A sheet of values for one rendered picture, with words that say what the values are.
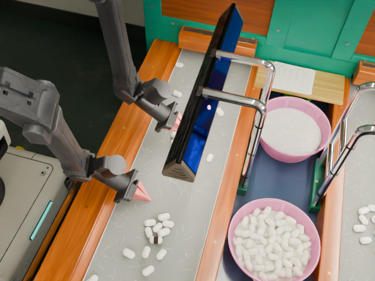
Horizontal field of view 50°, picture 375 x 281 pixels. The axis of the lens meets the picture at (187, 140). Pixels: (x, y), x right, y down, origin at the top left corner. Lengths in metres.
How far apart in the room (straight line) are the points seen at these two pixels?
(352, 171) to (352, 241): 0.25
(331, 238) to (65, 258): 0.77
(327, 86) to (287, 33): 0.25
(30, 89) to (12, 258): 1.13
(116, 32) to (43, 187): 1.03
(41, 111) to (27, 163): 1.23
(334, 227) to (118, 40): 0.82
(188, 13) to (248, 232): 0.86
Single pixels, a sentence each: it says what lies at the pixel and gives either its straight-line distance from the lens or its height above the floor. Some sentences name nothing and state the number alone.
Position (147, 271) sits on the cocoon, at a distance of 1.17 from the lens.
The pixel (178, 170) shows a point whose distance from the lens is 0.93.
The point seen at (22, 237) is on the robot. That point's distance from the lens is 1.85.
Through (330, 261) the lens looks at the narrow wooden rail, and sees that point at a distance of 1.25.
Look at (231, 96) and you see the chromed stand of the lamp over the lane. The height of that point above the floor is 1.12.
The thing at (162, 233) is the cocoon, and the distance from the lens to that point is 1.21.
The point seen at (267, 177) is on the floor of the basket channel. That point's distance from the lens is 1.43.
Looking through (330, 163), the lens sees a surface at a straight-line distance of 1.30.
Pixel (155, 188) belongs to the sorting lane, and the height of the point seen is 0.74.
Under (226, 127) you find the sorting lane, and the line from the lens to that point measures 1.44.
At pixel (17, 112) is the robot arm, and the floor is 1.33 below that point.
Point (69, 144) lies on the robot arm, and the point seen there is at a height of 1.12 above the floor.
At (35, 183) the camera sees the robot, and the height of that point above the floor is 0.28.
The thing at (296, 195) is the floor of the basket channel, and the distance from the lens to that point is 1.42.
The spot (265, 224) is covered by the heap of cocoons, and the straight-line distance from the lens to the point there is 1.27.
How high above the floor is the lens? 1.87
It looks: 54 degrees down
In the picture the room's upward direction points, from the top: 2 degrees clockwise
